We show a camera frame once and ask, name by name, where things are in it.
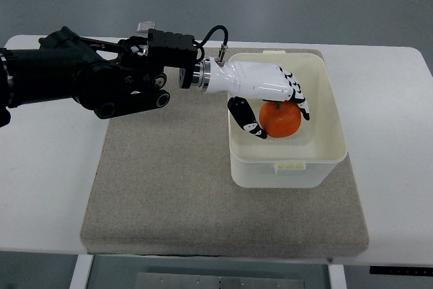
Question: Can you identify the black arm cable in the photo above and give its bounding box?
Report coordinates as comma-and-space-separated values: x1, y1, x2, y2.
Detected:
195, 24, 229, 65

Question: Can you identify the grey felt mat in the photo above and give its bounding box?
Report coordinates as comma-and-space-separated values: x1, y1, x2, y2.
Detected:
81, 79, 369, 259

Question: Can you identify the white left table leg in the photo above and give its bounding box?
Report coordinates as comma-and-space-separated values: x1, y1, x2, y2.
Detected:
69, 254, 93, 289

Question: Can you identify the grey metal base plate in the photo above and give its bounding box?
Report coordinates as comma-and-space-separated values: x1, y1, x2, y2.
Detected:
135, 272, 305, 289

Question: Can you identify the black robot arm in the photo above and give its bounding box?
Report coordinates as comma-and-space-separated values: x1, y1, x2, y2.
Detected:
1, 26, 204, 127

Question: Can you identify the orange fruit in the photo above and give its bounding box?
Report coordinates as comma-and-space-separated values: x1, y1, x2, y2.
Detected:
259, 102, 301, 138

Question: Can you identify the white plastic box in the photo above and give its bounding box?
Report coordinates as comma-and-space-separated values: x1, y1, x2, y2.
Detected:
229, 51, 347, 188

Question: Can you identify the black table control panel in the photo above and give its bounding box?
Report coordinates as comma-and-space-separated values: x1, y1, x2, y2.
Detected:
369, 266, 433, 277

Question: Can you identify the white table leg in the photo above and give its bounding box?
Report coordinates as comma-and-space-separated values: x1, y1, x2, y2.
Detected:
69, 254, 93, 289
328, 259, 347, 289

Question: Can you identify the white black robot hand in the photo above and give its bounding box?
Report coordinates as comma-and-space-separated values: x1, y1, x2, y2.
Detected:
193, 58, 310, 139

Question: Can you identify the white right table leg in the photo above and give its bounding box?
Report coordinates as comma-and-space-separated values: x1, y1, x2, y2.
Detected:
328, 259, 347, 289

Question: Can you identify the small clear plastic piece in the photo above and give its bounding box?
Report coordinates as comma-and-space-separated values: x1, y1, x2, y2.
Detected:
137, 21, 156, 33

